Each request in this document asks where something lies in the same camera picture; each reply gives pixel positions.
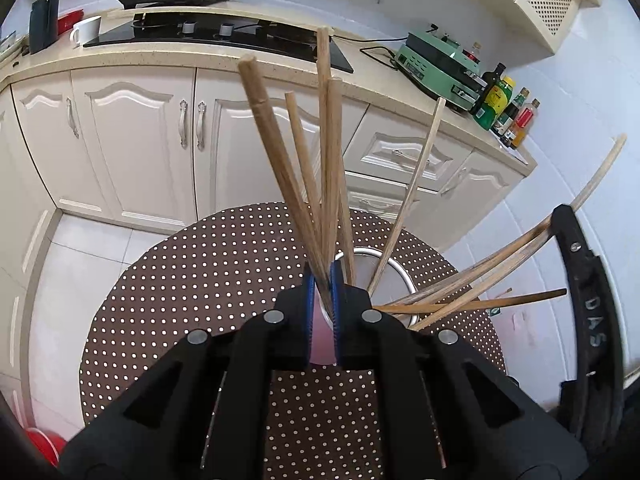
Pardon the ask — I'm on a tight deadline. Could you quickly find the red bowl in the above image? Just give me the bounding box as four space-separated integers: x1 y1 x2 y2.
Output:
57 9 85 36

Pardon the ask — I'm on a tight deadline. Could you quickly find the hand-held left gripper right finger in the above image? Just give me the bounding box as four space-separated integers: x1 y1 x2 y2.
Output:
330 259 588 480

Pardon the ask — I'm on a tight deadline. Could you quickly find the black glass gas hob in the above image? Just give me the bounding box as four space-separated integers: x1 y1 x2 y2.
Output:
82 10 355 75

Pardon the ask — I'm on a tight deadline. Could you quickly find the dark soy sauce bottle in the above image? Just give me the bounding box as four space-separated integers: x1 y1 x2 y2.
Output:
492 87 530 138

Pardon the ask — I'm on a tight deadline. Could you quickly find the orange sauce bottle red label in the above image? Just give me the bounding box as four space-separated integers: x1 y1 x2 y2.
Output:
502 98 542 150

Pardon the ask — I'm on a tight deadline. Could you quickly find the white mug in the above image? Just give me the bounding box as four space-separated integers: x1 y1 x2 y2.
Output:
69 15 103 48

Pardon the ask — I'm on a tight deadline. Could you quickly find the green bottle yellow cap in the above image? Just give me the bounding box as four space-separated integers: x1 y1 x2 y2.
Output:
475 76 517 131

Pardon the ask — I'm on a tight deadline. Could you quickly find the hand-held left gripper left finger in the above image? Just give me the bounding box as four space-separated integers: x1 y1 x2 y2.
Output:
57 260 318 480

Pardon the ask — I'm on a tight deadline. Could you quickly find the red plastic basin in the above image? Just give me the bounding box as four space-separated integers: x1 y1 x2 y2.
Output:
25 427 68 468

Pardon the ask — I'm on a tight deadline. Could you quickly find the cream cabinet drawer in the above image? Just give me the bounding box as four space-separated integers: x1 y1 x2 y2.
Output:
345 107 476 193

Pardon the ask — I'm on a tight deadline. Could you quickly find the pink cup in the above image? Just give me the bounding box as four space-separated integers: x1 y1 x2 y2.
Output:
309 246 417 367

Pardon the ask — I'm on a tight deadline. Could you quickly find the black knife block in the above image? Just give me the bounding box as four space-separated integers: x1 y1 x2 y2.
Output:
28 0 62 56

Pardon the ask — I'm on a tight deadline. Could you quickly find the green electric grill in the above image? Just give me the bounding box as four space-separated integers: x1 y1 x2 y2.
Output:
392 24 488 113

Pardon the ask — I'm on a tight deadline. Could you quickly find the black power cable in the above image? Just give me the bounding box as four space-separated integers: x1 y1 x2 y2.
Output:
330 34 408 78

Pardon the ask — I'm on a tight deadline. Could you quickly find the dark green oil bottle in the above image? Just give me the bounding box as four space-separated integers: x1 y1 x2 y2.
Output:
470 62 507 118

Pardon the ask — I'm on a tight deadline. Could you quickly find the brown polka dot tablecloth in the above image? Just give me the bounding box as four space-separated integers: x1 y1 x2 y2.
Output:
79 201 507 480

